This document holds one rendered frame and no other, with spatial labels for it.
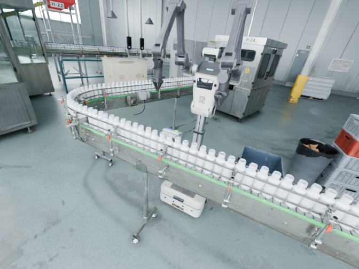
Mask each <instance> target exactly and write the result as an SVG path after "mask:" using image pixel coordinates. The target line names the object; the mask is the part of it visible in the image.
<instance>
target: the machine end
mask: <svg viewBox="0 0 359 269"><path fill-rule="evenodd" d="M228 40H229V36H224V35H216V36H215V41H217V46H216V49H221V50H222V54H223V52H224V49H225V47H226V45H227V43H228ZM287 45H288V44H287V43H283V42H280V41H276V40H273V39H269V38H262V37H243V42H242V46H241V54H240V57H241V60H243V61H244V63H243V68H244V73H243V76H242V79H241V82H240V85H234V87H231V88H228V90H230V91H229V96H228V97H227V98H226V100H225V101H224V103H223V104H222V105H221V106H220V107H219V108H217V107H216V109H217V110H220V111H222V112H225V113H228V114H230V115H233V116H236V117H238V118H239V119H238V120H237V121H238V122H241V120H240V118H243V117H245V116H249V117H251V115H250V114H252V113H254V112H258V113H259V112H260V111H259V110H261V109H262V108H263V106H264V105H265V104H264V103H265V100H266V98H267V95H268V92H269V91H270V90H269V89H270V87H272V86H273V85H271V84H272V80H274V75H275V72H276V70H277V67H278V64H279V61H280V58H281V57H282V53H283V49H284V50H285V49H286V48H287ZM221 57H222V56H221ZM216 62H220V59H216Z"/></svg>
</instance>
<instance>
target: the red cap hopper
mask: <svg viewBox="0 0 359 269"><path fill-rule="evenodd" d="M47 1H48V3H49V5H46V4H44V5H43V6H44V7H45V8H43V6H40V7H41V11H42V15H43V19H44V23H45V27H46V32H47V35H48V39H49V42H50V44H52V43H51V37H50V34H51V35H52V39H53V43H54V42H55V43H56V40H55V38H56V39H58V38H57V37H56V36H55V35H54V33H55V34H56V35H57V36H58V37H59V38H60V39H61V40H63V39H62V38H61V37H60V36H59V35H58V34H57V33H56V32H61V33H71V35H70V37H69V38H68V39H67V40H69V39H70V38H71V37H72V36H74V39H73V41H74V42H75V44H77V41H76V39H77V38H78V36H79V39H80V44H81V45H82V44H83V43H82V37H81V31H80V24H79V18H78V13H77V7H76V5H77V3H76V2H75V0H47ZM71 6H74V10H75V13H73V12H72V11H71ZM66 8H68V9H69V12H67V11H62V10H64V9H66ZM44 11H46V14H47V17H48V22H49V26H50V30H49V29H48V24H47V21H46V17H45V13H44ZM49 12H55V13H62V14H68V15H70V19H71V24H72V30H73V32H68V31H59V30H53V28H52V23H51V19H50V15H49ZM72 15H75V16H76V22H77V28H78V33H76V32H75V29H74V23H73V17H72ZM76 34H78V35H77V36H76ZM52 56H53V60H54V64H55V67H56V71H57V75H58V82H62V81H63V85H65V84H64V79H63V75H62V72H61V68H60V58H59V54H57V60H58V64H59V69H60V72H59V70H58V66H57V62H56V57H55V55H54V54H53V55H52ZM79 62H80V61H79ZM83 63H84V70H85V74H84V73H83V72H82V68H81V74H82V77H87V76H88V73H87V67H86V63H85V61H84V62H83ZM80 67H81V62H80ZM73 68H74V67H73ZM74 69H75V70H77V69H76V68H74ZM69 71H70V70H68V71H67V73H64V75H65V77H80V76H66V75H69V74H80V72H79V70H77V71H78V72H79V73H69ZM60 77H61V78H62V81H61V79H60ZM86 80H87V82H86V83H89V80H88V78H86Z"/></svg>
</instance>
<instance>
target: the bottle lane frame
mask: <svg viewBox="0 0 359 269"><path fill-rule="evenodd" d="M81 129H82V130H84V131H85V134H86V135H88V136H87V137H86V141H85V140H84V143H86V144H88V145H90V146H93V147H95V148H97V149H100V150H101V151H103V152H105V153H108V154H111V151H110V149H111V147H110V141H109V140H108V138H107V136H106V137H105V136H104V135H105V134H103V133H100V132H98V131H95V130H93V129H91V128H88V127H86V126H84V125H81ZM81 141H83V140H81ZM116 144H119V147H118V149H119V152H117V153H116V154H115V157H117V158H119V159H121V160H123V161H125V162H128V163H130V164H132V165H134V166H136V161H137V160H139V161H141V162H143V163H145V164H146V165H147V172H149V173H151V174H153V175H156V176H159V166H160V162H159V158H157V155H154V154H153V153H149V152H148V151H144V150H142V149H140V148H137V147H136V146H132V145H130V144H128V143H124V142H122V141H120V140H117V139H115V138H113V137H112V146H113V149H114V148H116V147H117V146H116ZM165 164H167V168H166V169H167V173H165V174H164V175H163V179H164V180H167V181H169V182H171V183H173V184H175V185H177V186H179V187H182V188H184V189H186V190H188V191H190V192H192V193H195V194H197V195H199V196H202V197H204V198H206V199H208V200H210V201H212V202H215V203H217V204H219V205H222V203H223V200H224V197H225V194H226V192H227V189H228V186H229V185H228V184H226V183H225V182H224V183H223V182H221V181H219V180H216V179H213V177H212V178H211V177H208V175H206V176H205V175H203V174H202V172H201V173H198V172H196V171H193V170H191V168H190V169H188V168H186V166H181V164H176V162H175V163H174V162H172V161H171V160H170V161H169V160H166V158H165V159H164V158H162V170H163V169H164V168H165ZM230 191H232V195H230V197H231V199H230V200H229V202H228V203H227V209H230V210H232V211H234V212H236V213H238V214H240V215H243V216H245V217H247V218H249V219H251V220H253V221H256V222H258V223H260V224H262V225H264V226H266V227H269V228H271V229H273V230H275V231H278V232H280V233H282V234H284V235H286V236H288V237H291V238H293V239H295V240H297V241H299V242H301V243H304V244H306V245H309V242H311V241H312V240H313V235H314V234H315V233H316V234H317V231H318V229H319V228H320V229H323V228H324V226H325V225H326V224H324V223H323V222H319V221H316V220H315V219H314V218H312V219H311V218H309V217H306V215H305V214H304V215H301V214H299V213H297V211H295V212H294V211H292V210H289V208H288V207H287V209H286V208H284V207H282V206H281V205H277V204H274V203H273V201H272V202H270V201H267V200H266V198H264V199H262V198H260V197H259V195H257V196H255V195H253V194H252V192H250V193H248V192H245V190H243V191H242V190H240V189H238V187H237V188H235V187H233V186H232V187H231V189H230ZM320 240H321V242H322V243H321V244H319V245H318V246H317V250H319V251H321V252H323V253H325V254H327V255H329V256H332V257H334V258H336V259H338V260H340V261H342V262H345V263H347V264H349V265H351V266H353V267H355V268H358V269H359V238H358V237H355V236H353V235H352V234H351V233H350V234H348V233H346V232H343V231H342V230H341V228H340V230H338V229H336V232H334V231H333V230H331V231H330V232H328V233H327V232H326V233H325V234H324V235H323V236H322V237H321V238H320Z"/></svg>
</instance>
